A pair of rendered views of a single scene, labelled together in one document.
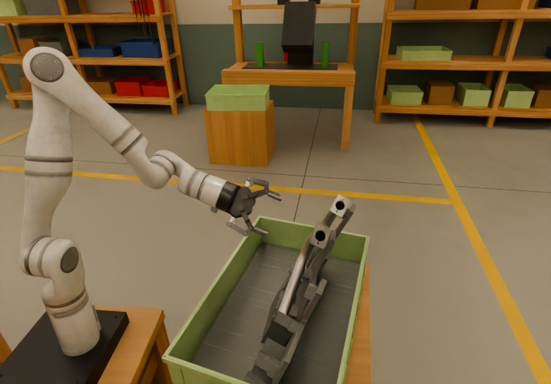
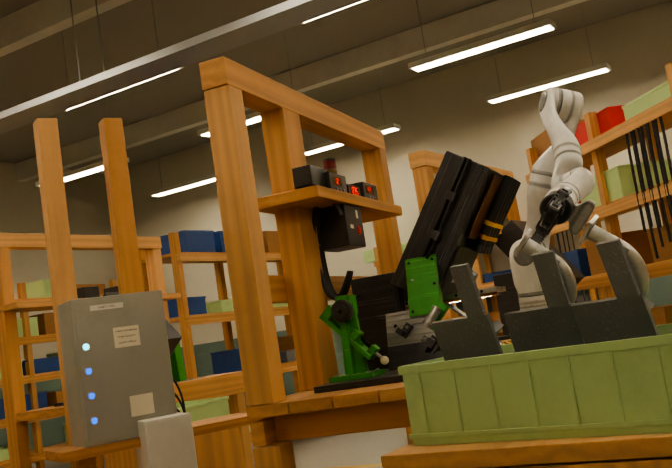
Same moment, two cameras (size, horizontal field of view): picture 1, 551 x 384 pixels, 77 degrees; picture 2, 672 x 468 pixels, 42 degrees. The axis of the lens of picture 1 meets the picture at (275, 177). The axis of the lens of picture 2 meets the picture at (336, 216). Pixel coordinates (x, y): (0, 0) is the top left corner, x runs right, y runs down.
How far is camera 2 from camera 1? 2.27 m
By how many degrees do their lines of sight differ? 110
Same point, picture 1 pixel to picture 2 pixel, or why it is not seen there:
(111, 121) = (553, 138)
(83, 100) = (547, 123)
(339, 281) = not seen: hidden behind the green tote
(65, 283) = (516, 272)
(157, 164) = (559, 176)
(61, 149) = (541, 164)
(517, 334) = not seen: outside the picture
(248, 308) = not seen: hidden behind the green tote
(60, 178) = (534, 186)
